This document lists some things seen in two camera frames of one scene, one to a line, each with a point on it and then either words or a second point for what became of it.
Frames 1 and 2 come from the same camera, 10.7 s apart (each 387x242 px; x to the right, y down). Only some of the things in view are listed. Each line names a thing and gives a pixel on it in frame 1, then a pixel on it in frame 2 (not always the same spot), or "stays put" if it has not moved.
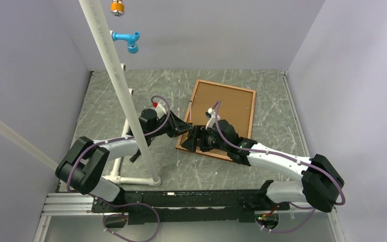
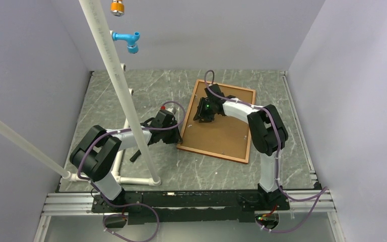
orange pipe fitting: (117, 8) stays put
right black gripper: (190, 143) to (201, 114)
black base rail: (162, 206) stays put
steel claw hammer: (135, 156) stays put
